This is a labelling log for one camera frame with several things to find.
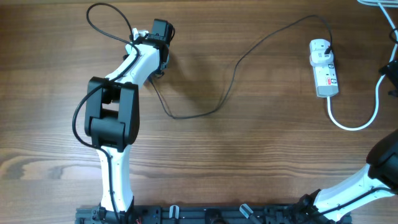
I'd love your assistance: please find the white USB charger plug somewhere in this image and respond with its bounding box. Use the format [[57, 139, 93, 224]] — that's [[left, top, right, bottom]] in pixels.
[[310, 50, 334, 67]]

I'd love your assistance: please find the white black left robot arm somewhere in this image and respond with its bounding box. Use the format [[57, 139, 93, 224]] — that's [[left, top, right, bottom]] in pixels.
[[84, 25, 175, 216]]

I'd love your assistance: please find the white power strip cord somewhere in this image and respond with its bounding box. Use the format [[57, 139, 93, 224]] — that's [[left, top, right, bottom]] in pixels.
[[326, 0, 398, 131]]

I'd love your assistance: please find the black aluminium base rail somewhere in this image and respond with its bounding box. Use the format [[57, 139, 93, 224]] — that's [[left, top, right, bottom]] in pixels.
[[75, 203, 351, 224]]

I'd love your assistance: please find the white grey power strip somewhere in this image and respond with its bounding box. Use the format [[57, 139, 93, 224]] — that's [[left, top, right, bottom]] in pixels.
[[309, 39, 339, 98]]

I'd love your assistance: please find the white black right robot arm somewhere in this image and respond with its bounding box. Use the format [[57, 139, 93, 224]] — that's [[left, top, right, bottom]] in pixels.
[[298, 131, 397, 223]]

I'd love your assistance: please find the black USB charging cable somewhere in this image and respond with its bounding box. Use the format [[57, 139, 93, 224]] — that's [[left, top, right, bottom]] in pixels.
[[147, 14, 333, 120]]

